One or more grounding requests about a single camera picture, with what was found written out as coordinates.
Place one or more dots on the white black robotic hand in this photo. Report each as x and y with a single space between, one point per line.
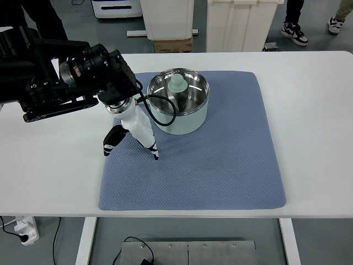
134 121

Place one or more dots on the green pot with handle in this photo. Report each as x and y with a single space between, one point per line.
182 124

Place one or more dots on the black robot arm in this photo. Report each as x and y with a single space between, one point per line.
50 77

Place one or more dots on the glass lid green knob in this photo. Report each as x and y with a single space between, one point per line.
186 90

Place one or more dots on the cardboard box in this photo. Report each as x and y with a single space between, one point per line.
173 46

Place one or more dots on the blue quilted mat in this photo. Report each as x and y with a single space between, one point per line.
228 163

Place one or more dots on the white cabinet at back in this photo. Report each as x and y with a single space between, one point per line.
116 9

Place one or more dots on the person in beige trousers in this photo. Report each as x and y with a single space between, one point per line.
42 13

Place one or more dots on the white plastic bin right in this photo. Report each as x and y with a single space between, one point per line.
238 26

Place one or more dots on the black power adapter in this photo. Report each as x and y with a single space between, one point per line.
147 262

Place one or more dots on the white table leg left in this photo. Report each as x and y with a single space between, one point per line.
86 241

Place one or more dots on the white table leg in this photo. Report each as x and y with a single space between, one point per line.
86 241
289 241

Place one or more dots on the white power strip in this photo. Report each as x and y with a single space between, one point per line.
26 227

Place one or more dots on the black white sneaker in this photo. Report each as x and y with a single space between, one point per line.
293 32

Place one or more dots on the white table leg right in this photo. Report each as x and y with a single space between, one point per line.
289 241

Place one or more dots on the white sneaker far right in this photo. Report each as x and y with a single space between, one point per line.
334 26

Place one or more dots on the metal base plate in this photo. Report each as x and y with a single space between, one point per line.
190 252

